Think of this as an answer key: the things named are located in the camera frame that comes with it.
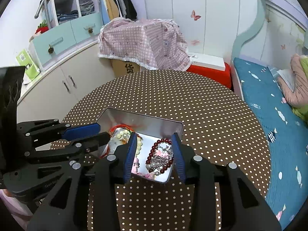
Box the silver chain bracelet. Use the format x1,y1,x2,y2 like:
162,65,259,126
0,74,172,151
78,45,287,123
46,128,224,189
152,146,174,168

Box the cream bead bracelet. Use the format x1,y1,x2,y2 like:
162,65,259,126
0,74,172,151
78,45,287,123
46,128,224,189
116,129,144,157

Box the dark red bead bracelet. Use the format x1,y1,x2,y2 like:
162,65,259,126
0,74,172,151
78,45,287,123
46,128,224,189
145,138,175,174

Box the pink charm pearl bracelet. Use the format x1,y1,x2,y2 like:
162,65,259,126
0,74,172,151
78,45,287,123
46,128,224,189
131,149,169,180

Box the red string charm bracelet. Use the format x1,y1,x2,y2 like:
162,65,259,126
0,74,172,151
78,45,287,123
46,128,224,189
99,124,135,159

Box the grey metal tin box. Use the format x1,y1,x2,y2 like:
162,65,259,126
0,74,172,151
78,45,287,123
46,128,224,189
97,108,183,184

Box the brown polka dot tablecloth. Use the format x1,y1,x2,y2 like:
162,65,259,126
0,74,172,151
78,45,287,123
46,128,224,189
64,70,271,230

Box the green white paper bag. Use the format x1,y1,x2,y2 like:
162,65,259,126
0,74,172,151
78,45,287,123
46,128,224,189
16,49,40,81

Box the brown cardboard box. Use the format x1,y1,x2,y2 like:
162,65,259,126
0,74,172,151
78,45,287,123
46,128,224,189
111,59,140,78

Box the teal drawer unit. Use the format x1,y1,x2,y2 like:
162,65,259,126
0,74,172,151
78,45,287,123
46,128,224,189
28,13,103,66

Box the red stool with white top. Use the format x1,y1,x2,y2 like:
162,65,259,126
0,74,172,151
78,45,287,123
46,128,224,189
187,52,232,89

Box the teal bed sheet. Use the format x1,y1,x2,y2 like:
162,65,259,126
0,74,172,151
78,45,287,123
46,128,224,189
233,58,307,229

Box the pink checkered cover cloth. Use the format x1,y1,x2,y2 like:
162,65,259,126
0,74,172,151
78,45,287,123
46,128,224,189
98,17,192,71

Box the white shelf with clothes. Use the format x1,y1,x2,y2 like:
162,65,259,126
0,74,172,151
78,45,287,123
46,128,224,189
34,0,100,28

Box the pink and green folded quilt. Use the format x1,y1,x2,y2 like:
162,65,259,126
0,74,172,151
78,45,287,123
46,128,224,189
277,54,307,123

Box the hanging clothes row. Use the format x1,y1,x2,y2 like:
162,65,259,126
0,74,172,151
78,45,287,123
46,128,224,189
99,0,137,25

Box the white wardrobe doors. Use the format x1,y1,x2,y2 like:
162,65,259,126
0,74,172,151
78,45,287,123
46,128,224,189
145,0,257,62

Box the white cabinet with handles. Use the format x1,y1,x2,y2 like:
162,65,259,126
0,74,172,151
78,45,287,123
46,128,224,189
17,42,115,123

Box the teal bunk bed frame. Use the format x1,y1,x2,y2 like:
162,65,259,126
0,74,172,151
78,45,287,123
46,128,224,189
231,0,266,62

